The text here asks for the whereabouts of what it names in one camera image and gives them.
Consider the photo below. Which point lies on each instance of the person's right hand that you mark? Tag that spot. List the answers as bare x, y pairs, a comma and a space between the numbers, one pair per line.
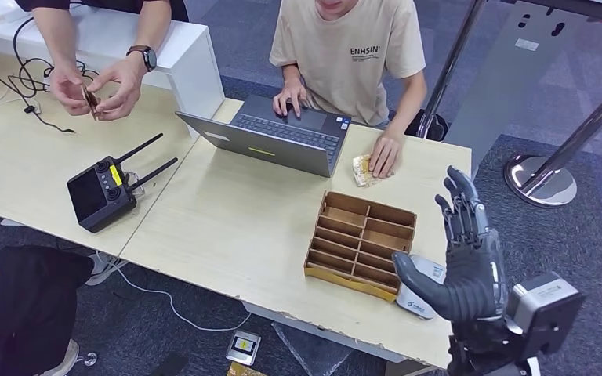
290, 98
67, 88

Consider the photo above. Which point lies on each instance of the grey laptop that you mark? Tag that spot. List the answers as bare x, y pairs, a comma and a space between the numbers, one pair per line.
280, 140

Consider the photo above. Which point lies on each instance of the chrome stanchion with black base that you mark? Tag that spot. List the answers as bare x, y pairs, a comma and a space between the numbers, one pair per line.
451, 57

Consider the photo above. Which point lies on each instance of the wooden card organizer box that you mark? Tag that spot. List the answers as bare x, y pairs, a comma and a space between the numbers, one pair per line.
360, 244

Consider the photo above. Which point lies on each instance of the black wristwatch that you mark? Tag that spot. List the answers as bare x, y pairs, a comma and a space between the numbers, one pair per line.
145, 57

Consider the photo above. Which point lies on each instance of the white shoe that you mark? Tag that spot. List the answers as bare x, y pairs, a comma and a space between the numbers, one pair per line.
101, 270

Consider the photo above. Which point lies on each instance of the small brown wooden piece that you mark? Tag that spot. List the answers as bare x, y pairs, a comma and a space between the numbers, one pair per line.
91, 101

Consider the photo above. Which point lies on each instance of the black remote controller with antennas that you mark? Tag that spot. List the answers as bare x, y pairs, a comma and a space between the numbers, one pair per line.
98, 197

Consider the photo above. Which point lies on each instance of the person's left hand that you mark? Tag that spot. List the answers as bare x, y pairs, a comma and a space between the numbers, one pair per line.
386, 155
124, 83

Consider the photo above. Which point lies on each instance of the yellow patterned object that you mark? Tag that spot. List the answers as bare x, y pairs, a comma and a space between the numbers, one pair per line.
241, 370

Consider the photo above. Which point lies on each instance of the white cabinet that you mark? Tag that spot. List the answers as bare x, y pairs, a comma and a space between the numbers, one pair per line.
192, 72

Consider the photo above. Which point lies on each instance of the chrome stanchion with silver base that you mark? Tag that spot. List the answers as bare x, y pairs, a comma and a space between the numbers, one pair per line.
540, 179

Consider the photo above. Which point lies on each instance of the small metal fitting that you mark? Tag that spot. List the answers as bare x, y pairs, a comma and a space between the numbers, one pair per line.
90, 359

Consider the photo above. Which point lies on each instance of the white desk beam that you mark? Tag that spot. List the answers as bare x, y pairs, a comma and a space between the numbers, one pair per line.
322, 334

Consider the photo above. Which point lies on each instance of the stack of patterned cards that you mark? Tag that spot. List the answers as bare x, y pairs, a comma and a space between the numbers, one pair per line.
360, 171

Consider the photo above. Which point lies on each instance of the person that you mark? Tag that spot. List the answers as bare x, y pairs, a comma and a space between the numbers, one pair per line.
15, 306
348, 62
57, 31

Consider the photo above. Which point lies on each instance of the plastic wrapped desk foot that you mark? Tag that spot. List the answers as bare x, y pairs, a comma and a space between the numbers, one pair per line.
311, 353

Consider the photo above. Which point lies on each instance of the metal floor socket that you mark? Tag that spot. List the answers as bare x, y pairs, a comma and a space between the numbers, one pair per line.
244, 346

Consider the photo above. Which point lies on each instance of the grey metal board with holes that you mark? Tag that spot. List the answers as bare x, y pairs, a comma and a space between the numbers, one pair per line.
493, 104

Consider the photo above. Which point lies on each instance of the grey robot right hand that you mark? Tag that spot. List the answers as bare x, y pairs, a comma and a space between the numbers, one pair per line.
475, 280

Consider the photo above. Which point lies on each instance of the white card reader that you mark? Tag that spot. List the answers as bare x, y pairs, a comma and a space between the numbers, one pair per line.
412, 306

